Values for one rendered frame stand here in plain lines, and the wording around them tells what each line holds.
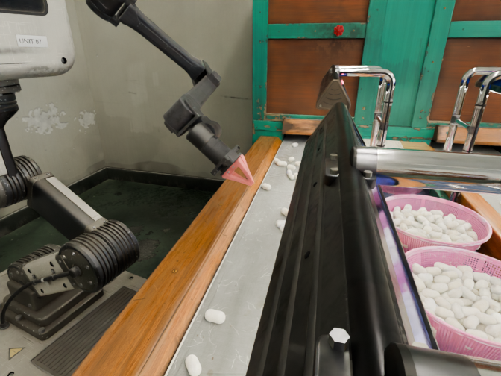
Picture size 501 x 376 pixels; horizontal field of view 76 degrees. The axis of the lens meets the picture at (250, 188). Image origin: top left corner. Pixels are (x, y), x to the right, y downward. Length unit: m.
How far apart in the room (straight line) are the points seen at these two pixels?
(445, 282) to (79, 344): 0.88
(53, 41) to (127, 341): 0.64
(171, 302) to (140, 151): 2.54
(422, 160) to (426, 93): 1.43
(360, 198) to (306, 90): 1.45
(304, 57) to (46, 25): 1.06
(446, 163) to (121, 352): 0.49
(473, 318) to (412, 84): 1.12
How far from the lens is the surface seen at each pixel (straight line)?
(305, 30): 1.57
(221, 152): 0.80
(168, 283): 0.65
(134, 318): 0.60
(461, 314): 0.72
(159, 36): 1.15
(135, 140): 3.08
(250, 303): 0.63
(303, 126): 1.56
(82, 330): 1.05
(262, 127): 1.64
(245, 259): 0.74
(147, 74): 2.86
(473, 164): 0.22
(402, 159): 0.20
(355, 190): 0.17
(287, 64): 1.59
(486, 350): 0.67
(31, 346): 1.07
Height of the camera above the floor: 1.18
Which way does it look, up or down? 24 degrees down
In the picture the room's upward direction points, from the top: straight up
